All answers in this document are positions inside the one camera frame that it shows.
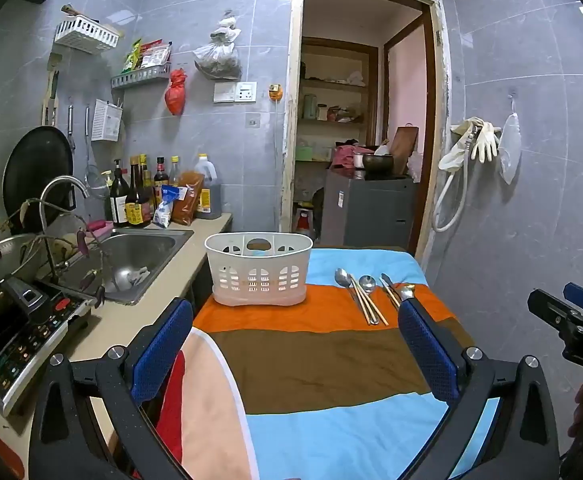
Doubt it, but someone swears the induction cooker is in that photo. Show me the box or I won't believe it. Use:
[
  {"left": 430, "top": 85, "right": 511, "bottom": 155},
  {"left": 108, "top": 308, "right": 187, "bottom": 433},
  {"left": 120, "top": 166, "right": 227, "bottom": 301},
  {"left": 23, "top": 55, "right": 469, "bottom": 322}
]
[{"left": 0, "top": 277, "right": 97, "bottom": 418}]

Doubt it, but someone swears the yellow green packet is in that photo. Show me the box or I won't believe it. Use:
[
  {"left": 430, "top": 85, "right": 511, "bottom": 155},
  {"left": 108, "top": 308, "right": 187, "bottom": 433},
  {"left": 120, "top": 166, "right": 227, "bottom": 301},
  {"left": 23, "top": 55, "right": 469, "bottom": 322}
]
[{"left": 123, "top": 40, "right": 142, "bottom": 72}]

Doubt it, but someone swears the wooden cutting board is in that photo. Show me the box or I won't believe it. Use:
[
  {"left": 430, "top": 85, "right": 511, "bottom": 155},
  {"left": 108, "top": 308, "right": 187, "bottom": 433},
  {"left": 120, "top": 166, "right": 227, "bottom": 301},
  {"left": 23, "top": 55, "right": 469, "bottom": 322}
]
[{"left": 389, "top": 125, "right": 419, "bottom": 177}]

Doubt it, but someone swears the slim dark sauce bottle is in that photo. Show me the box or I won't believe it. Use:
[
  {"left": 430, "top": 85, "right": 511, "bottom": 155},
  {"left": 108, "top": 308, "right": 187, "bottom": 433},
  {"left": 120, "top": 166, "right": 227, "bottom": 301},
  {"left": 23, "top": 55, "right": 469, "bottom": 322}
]
[{"left": 139, "top": 154, "right": 156, "bottom": 206}]

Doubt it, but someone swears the red white sack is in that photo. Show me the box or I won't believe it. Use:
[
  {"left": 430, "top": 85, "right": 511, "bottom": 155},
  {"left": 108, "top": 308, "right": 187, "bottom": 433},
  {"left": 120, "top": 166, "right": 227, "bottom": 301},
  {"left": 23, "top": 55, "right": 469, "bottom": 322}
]
[{"left": 295, "top": 205, "right": 315, "bottom": 233}]

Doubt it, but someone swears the red cap sauce bottle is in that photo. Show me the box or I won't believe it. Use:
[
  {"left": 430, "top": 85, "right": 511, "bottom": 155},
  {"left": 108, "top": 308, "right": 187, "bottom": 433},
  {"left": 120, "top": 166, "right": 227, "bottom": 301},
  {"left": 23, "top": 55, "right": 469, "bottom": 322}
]
[{"left": 153, "top": 156, "right": 170, "bottom": 196}]

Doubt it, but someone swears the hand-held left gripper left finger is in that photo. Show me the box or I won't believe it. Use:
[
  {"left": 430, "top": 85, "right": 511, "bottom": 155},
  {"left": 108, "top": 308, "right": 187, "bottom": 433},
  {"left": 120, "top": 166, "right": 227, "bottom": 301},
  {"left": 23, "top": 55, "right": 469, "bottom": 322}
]
[{"left": 28, "top": 298, "right": 194, "bottom": 480}]

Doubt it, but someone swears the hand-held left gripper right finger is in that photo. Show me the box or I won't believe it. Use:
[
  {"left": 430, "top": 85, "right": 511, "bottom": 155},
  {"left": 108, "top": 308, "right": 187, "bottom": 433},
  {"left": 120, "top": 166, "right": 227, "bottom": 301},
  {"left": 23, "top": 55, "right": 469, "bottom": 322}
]
[{"left": 396, "top": 298, "right": 561, "bottom": 480}]

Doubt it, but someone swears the curved metal faucet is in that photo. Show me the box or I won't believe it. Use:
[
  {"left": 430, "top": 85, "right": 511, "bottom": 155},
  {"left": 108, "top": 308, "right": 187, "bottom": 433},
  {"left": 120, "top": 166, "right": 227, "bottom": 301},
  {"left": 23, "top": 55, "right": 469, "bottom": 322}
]
[{"left": 39, "top": 176, "right": 91, "bottom": 281}]

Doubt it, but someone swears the white plastic utensil basket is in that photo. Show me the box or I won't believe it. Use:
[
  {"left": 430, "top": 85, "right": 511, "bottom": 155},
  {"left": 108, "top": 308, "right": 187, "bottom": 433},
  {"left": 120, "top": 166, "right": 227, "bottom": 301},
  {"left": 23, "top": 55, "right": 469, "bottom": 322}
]
[{"left": 204, "top": 232, "right": 314, "bottom": 307}]

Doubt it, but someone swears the white wall basket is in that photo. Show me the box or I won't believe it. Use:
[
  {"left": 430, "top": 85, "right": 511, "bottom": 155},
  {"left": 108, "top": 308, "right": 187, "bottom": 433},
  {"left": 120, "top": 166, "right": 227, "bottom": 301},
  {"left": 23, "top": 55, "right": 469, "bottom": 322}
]
[{"left": 54, "top": 16, "right": 122, "bottom": 55}]

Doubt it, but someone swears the red white packet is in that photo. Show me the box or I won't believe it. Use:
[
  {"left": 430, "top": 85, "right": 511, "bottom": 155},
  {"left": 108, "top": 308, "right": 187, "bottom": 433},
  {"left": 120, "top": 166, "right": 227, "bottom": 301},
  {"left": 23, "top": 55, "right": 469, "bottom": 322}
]
[{"left": 139, "top": 40, "right": 172, "bottom": 68}]

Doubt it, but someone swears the oval metal spoon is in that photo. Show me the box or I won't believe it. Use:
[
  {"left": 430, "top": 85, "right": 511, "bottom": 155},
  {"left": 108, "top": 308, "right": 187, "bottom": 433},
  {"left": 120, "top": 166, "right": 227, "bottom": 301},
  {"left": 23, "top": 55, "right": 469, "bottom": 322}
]
[{"left": 335, "top": 268, "right": 367, "bottom": 311}]

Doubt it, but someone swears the white rubber glove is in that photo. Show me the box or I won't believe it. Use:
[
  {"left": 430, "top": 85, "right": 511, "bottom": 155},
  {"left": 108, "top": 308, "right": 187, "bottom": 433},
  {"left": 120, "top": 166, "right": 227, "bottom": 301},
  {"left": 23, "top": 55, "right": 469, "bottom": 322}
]
[{"left": 470, "top": 121, "right": 502, "bottom": 163}]

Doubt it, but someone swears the cooking oil jug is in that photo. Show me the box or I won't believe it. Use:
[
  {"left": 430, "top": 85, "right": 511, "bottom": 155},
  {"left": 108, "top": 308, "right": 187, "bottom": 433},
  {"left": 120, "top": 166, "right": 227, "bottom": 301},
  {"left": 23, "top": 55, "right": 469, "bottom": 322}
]
[{"left": 194, "top": 154, "right": 222, "bottom": 220}]

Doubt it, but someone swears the hanging wire strainer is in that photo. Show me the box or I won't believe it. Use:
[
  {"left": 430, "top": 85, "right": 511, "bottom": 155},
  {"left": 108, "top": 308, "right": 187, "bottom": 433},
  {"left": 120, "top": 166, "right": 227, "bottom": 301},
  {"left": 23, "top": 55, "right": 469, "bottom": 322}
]
[{"left": 82, "top": 105, "right": 110, "bottom": 198}]

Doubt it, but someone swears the red spice bag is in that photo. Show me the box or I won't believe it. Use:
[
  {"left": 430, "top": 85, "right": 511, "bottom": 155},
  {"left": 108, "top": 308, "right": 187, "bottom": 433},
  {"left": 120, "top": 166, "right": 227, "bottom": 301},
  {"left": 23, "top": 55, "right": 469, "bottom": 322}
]
[{"left": 172, "top": 171, "right": 206, "bottom": 226}]

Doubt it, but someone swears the clear hanging plastic bag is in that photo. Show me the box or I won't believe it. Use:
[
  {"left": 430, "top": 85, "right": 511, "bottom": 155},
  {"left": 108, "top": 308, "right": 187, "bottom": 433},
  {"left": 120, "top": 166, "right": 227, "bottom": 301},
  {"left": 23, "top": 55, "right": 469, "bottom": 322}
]
[{"left": 498, "top": 92, "right": 522, "bottom": 185}]

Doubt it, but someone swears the grey appliance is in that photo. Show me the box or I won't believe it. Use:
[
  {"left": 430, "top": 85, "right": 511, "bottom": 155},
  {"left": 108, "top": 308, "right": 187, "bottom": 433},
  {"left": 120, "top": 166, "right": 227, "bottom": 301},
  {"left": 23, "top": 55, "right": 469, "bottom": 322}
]
[{"left": 320, "top": 169, "right": 418, "bottom": 256}]

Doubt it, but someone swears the wooden door frame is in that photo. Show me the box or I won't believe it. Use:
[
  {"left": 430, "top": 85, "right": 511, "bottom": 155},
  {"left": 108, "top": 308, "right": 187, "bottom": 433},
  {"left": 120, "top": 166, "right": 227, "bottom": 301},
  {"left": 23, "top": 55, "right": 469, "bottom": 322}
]
[{"left": 279, "top": 0, "right": 449, "bottom": 271}]

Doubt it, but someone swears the beige rubber glove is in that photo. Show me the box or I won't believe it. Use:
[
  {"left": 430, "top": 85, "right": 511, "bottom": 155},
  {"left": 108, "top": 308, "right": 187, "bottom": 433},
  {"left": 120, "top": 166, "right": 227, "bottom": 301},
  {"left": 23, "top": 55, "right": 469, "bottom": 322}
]
[{"left": 439, "top": 116, "right": 485, "bottom": 171}]

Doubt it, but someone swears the grey wall shelf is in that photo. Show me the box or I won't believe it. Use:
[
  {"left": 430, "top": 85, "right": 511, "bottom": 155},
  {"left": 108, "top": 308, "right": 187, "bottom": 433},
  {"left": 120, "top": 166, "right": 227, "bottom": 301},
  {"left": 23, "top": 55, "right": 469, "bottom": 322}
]
[{"left": 110, "top": 62, "right": 172, "bottom": 91}]

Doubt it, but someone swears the pink cloth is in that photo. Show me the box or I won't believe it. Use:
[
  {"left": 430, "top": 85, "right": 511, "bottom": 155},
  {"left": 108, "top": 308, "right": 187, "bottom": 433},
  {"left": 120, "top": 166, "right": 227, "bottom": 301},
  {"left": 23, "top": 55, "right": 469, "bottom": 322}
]
[{"left": 331, "top": 144, "right": 367, "bottom": 171}]

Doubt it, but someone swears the dark metal bowl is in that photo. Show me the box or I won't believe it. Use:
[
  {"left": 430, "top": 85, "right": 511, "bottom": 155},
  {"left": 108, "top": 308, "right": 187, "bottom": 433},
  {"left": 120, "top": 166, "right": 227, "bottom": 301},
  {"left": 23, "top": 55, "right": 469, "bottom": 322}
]
[{"left": 361, "top": 154, "right": 395, "bottom": 177}]

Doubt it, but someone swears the wooden spatula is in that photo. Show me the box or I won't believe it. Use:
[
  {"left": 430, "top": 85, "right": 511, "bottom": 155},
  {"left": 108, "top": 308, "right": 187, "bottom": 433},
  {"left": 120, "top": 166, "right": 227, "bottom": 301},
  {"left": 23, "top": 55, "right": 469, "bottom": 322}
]
[{"left": 42, "top": 52, "right": 63, "bottom": 127}]

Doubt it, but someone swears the wooden shelving unit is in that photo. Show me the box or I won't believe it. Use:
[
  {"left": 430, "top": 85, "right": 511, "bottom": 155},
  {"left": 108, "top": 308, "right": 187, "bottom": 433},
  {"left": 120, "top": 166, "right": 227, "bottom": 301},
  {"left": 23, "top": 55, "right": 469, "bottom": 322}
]
[{"left": 296, "top": 37, "right": 379, "bottom": 161}]

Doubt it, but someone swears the stainless steel sink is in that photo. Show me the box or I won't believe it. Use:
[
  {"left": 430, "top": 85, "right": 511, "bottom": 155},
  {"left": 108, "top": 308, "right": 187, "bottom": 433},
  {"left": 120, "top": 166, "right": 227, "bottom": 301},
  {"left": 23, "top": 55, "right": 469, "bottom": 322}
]
[{"left": 54, "top": 227, "right": 195, "bottom": 306}]

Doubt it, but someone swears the blue white packet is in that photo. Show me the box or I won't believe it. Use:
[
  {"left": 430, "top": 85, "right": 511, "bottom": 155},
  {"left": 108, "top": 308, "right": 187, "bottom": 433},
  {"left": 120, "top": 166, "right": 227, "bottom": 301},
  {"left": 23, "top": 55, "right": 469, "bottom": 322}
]
[{"left": 152, "top": 185, "right": 190, "bottom": 227}]

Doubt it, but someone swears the large soy sauce bottle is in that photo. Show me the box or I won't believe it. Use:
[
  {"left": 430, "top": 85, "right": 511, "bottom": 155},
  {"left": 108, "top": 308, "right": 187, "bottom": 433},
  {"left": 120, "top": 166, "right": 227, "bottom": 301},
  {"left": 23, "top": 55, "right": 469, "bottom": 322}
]
[{"left": 126, "top": 156, "right": 152, "bottom": 226}]

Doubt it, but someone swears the red plastic bag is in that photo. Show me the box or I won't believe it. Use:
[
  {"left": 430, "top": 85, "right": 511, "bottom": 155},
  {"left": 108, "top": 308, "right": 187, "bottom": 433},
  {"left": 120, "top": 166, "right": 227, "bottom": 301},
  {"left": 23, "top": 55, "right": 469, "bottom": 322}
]
[{"left": 166, "top": 69, "right": 188, "bottom": 116}]

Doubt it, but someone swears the grey plastic bag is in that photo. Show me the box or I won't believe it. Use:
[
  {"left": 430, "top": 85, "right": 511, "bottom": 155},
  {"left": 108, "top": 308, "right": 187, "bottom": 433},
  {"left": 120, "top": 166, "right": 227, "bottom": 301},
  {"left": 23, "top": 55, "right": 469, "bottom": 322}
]
[{"left": 193, "top": 10, "right": 242, "bottom": 81}]

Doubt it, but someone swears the striped blanket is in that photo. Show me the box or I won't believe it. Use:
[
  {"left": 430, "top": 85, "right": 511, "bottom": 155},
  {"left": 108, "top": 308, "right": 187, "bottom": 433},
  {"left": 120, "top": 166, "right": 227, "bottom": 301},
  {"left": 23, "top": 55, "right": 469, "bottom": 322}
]
[{"left": 156, "top": 246, "right": 502, "bottom": 480}]

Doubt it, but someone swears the black wok pan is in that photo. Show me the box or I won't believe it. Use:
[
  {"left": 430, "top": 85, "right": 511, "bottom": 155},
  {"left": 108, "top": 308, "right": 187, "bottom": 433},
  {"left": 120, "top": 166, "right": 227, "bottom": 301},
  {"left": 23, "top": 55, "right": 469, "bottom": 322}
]
[{"left": 2, "top": 126, "right": 75, "bottom": 233}]

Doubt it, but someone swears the round metal spoon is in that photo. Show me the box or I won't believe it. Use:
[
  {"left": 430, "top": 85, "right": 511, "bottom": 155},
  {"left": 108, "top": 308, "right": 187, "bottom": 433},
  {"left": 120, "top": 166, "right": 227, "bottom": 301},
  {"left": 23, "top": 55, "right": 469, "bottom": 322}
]
[{"left": 358, "top": 274, "right": 378, "bottom": 311}]

